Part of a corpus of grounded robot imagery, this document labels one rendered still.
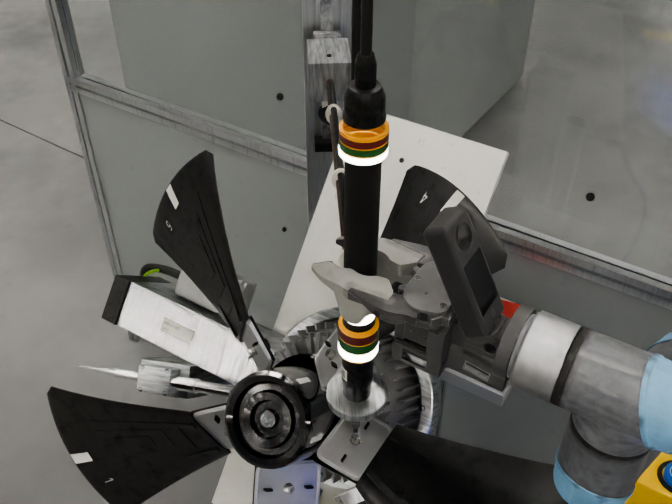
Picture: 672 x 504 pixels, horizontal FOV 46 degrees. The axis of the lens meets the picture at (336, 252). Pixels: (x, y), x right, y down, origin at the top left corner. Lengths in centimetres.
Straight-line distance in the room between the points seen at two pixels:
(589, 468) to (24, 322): 244
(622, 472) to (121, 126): 166
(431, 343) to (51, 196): 290
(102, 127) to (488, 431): 128
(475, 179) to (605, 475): 54
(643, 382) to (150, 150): 162
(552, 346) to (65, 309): 243
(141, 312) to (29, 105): 302
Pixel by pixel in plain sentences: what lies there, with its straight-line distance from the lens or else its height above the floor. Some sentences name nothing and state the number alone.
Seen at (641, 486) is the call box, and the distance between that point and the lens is 118.
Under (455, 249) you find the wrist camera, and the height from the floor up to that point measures 156.
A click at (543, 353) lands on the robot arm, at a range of 71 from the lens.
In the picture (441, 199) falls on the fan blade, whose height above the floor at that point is 143.
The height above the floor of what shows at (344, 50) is 140.
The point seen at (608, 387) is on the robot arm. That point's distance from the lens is 70.
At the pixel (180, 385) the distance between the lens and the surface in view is 119.
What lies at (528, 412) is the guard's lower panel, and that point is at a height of 51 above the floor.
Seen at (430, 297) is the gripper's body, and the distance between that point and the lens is 73.
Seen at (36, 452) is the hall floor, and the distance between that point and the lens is 259.
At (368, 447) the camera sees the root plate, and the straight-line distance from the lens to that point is 100.
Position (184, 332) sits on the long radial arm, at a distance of 123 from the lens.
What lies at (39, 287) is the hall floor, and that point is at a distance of 310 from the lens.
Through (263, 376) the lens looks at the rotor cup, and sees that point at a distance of 97.
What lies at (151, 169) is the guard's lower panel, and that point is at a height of 79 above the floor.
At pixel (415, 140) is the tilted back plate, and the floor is 134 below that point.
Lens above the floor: 200
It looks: 41 degrees down
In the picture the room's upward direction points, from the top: straight up
